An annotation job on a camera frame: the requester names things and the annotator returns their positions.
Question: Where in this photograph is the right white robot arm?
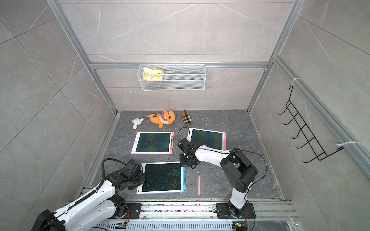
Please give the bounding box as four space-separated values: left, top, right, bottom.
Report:
177 138 258 218

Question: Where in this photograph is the long pink stylus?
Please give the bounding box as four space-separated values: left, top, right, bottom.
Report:
198 175 201 197

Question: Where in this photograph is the white wire mesh basket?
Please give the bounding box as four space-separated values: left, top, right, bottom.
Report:
137 64 207 91

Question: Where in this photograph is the pink framed writing tablet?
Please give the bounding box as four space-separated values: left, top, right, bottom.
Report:
131 131 174 155
188 128 226 151

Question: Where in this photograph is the right pink framed writing tablet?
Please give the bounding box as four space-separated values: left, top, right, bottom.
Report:
188 128 226 151

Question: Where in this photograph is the orange shark plush toy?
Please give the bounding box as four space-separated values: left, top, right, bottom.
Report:
147 110 176 129

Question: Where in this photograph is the black wire hook rack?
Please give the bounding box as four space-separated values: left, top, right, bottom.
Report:
278 85 344 164

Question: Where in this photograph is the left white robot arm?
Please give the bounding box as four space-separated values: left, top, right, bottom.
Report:
32 158 145 231

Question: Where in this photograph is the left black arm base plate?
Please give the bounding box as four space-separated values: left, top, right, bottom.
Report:
113 203 142 219

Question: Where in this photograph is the yellow white cloth in basket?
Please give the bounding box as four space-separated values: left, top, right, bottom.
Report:
143 67 164 81

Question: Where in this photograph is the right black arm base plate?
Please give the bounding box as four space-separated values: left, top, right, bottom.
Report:
213 203 256 219

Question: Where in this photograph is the blue framed writing tablet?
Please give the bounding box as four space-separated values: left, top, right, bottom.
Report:
136 161 186 195

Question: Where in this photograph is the left pink framed writing tablet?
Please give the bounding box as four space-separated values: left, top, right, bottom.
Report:
131 131 174 155

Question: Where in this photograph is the white small plush toy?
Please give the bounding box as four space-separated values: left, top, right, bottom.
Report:
132 117 144 130

